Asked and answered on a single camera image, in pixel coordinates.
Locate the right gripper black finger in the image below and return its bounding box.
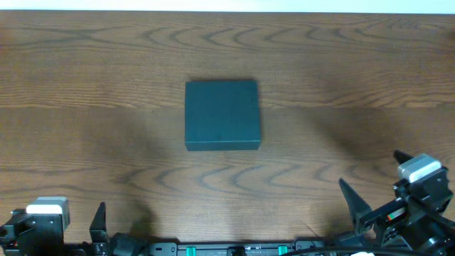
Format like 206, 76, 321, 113
338, 178, 373, 228
393, 149, 414, 165

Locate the dark green gift box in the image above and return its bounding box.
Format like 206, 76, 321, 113
185, 80, 261, 151

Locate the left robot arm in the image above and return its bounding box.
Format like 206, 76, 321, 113
1, 201, 149, 256

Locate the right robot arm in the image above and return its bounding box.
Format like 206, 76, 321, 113
334, 150, 454, 255

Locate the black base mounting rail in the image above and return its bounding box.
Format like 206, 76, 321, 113
63, 240, 410, 256

